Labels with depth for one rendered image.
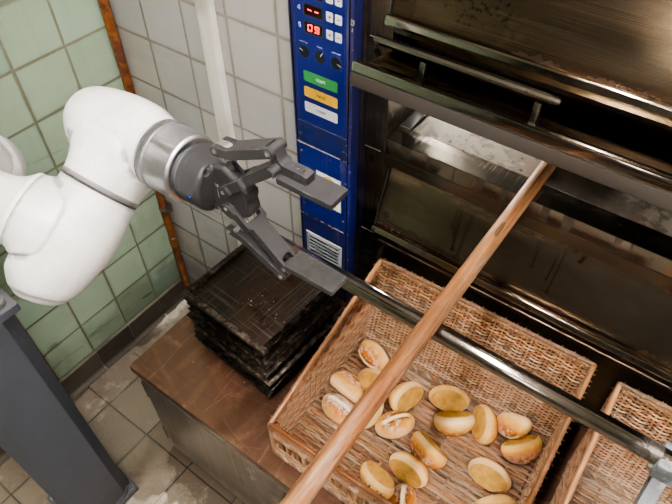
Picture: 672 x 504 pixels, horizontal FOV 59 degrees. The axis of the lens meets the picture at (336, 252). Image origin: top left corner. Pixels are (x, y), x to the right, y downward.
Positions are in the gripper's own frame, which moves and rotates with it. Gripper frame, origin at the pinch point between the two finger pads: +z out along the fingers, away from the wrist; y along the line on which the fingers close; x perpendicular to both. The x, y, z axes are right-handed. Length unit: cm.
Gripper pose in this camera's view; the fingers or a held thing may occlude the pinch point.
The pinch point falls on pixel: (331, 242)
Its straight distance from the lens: 63.8
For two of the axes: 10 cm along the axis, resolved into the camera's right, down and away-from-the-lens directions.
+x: -5.8, 6.0, -5.5
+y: 0.0, 6.7, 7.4
